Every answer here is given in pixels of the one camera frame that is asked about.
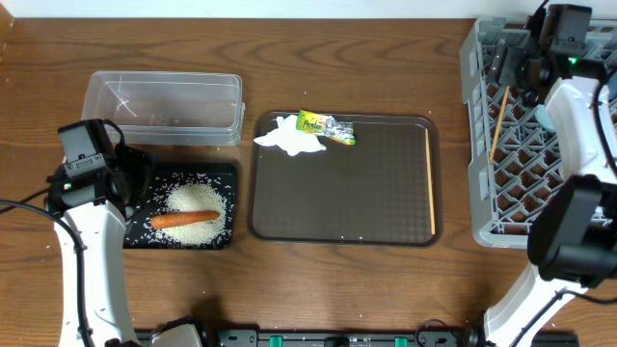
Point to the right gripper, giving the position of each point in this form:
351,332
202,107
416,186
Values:
510,59

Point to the yellow green snack wrapper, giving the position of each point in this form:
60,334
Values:
327,126

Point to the dark brown serving tray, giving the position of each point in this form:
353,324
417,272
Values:
371,193

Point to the black plastic tray bin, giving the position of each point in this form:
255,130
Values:
222,168

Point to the light blue small bowl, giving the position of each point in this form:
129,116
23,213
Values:
543,118

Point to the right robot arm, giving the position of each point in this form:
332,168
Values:
567,255

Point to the dark blue plate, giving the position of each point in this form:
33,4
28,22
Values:
612,86

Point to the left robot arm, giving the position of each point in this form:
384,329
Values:
95,306

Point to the clear plastic bin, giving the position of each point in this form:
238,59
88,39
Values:
169,108

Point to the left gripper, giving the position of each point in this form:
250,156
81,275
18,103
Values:
137,162

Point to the grey dishwasher rack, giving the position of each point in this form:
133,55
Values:
506,197

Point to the pile of white rice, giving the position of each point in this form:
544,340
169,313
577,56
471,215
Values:
195,195

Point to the white tissue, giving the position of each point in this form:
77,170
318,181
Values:
288,138

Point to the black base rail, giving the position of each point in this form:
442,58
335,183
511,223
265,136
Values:
248,338

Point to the orange carrot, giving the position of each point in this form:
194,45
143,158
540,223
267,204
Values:
183,219

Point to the wooden chopstick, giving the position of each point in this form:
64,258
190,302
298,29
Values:
429,182
503,105

